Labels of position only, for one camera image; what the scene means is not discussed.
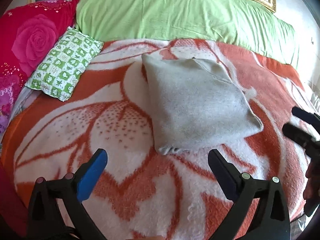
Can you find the green white patterned pillow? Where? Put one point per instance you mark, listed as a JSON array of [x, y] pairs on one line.
[[60, 71]]

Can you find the light green bed sheet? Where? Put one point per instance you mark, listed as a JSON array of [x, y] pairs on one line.
[[243, 23]]

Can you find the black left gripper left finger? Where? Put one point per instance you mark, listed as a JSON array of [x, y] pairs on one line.
[[89, 173]]

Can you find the beige knit sweater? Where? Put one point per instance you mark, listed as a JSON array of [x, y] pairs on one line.
[[195, 104]]

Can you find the red rose pillow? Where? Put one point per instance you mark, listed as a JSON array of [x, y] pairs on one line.
[[28, 33]]

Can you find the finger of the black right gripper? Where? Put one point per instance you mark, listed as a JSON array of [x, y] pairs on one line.
[[310, 118], [303, 139]]

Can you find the orange white floral blanket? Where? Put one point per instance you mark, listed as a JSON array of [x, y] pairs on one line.
[[142, 193]]

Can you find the person's right hand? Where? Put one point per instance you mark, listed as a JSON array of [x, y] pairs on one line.
[[312, 187]]

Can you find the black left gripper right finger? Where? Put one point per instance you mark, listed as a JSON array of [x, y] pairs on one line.
[[226, 174]]

